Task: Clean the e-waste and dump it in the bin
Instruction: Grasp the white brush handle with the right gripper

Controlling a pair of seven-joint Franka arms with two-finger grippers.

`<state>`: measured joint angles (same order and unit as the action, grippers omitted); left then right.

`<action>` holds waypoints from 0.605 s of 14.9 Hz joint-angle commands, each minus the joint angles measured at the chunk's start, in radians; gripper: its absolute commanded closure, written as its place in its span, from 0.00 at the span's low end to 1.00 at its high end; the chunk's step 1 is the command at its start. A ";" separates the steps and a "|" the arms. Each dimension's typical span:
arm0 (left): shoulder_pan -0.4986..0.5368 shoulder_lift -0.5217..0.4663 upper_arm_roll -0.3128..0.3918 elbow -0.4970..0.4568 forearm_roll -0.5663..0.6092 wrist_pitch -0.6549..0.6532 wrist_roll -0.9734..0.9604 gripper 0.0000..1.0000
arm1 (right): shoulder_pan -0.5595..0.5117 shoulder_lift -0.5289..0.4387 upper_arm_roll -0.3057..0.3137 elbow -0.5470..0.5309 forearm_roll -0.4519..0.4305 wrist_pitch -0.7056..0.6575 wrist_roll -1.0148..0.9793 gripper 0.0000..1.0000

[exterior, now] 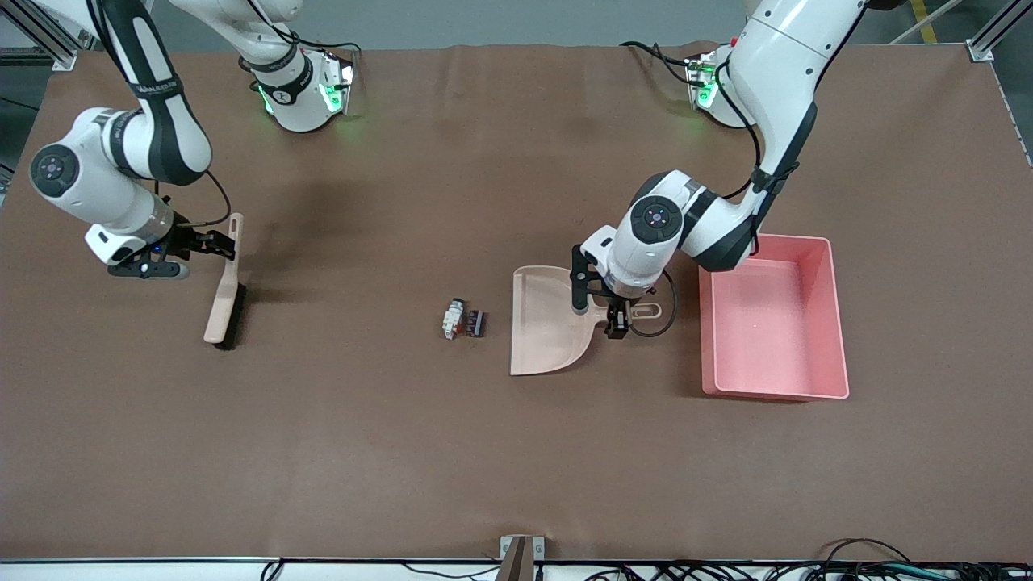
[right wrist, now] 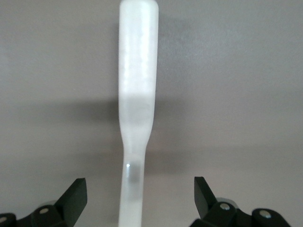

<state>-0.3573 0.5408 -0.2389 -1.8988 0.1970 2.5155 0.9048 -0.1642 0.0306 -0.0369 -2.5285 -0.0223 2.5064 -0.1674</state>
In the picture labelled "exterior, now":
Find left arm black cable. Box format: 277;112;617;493
628;56;766;338

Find beige hand brush black bristles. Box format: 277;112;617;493
203;212;248;351

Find white electronic component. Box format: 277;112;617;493
441;298;469;341

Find metal connector box green light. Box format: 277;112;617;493
685;52;719;111
319;52;357;115

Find metal bracket at table edge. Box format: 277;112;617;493
499;535;546;581

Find pink plastic bin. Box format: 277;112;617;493
698;234;850;402

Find brown table cover sheet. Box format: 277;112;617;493
0;42;1033;563

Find black cable bundle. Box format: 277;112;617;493
581;538;1033;581

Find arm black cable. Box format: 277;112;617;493
628;56;766;338
161;169;235;228

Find black base cable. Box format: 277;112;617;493
286;31;362;59
620;40;696;86

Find aluminium frame profile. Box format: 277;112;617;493
0;0;110;72
964;0;1033;62

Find beige plastic dustpan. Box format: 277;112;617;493
509;265;663;377

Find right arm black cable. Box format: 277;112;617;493
161;169;235;228

